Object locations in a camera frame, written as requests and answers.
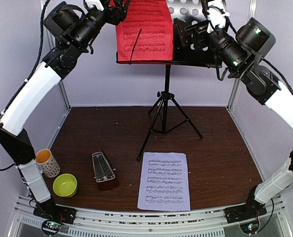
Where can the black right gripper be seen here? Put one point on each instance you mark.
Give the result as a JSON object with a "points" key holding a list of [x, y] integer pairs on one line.
{"points": [[185, 33]]}

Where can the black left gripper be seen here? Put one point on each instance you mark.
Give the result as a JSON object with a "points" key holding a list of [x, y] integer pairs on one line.
{"points": [[117, 13]]}

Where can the red sheet music page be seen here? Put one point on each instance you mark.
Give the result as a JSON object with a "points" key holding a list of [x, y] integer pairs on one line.
{"points": [[147, 32]]}

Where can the black perforated music stand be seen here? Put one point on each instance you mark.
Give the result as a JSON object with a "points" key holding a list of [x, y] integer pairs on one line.
{"points": [[183, 56]]}

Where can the white sheet music page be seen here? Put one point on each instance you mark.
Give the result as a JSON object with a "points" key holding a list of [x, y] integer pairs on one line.
{"points": [[164, 183]]}

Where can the brown wooden metronome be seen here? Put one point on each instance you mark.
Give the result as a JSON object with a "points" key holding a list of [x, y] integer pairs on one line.
{"points": [[104, 173]]}

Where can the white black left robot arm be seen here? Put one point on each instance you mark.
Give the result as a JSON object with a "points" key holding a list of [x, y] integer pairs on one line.
{"points": [[74, 29]]}

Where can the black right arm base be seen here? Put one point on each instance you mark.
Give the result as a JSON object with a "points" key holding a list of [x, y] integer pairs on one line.
{"points": [[251, 209]]}

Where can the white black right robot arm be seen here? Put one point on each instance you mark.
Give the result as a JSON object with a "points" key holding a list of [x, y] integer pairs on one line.
{"points": [[242, 55]]}

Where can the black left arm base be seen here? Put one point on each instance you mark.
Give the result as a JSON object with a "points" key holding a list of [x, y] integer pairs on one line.
{"points": [[59, 214]]}

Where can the patterned mug yellow inside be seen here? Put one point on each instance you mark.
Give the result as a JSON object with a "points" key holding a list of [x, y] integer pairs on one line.
{"points": [[47, 162]]}

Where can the lime green bowl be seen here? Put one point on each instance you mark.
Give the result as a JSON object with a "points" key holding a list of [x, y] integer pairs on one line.
{"points": [[65, 185]]}

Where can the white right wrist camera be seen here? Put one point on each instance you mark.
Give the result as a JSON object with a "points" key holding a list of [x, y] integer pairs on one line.
{"points": [[216, 14]]}

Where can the right aluminium frame post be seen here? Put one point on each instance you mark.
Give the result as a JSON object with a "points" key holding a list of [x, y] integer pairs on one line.
{"points": [[253, 5]]}

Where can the aluminium frame post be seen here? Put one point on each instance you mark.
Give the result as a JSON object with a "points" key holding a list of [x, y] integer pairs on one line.
{"points": [[253, 5], [51, 43]]}

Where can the left aluminium frame post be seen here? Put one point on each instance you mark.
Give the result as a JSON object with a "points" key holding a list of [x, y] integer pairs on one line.
{"points": [[51, 43]]}

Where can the aluminium front rail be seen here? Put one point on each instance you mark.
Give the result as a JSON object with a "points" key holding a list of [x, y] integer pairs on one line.
{"points": [[209, 222]]}

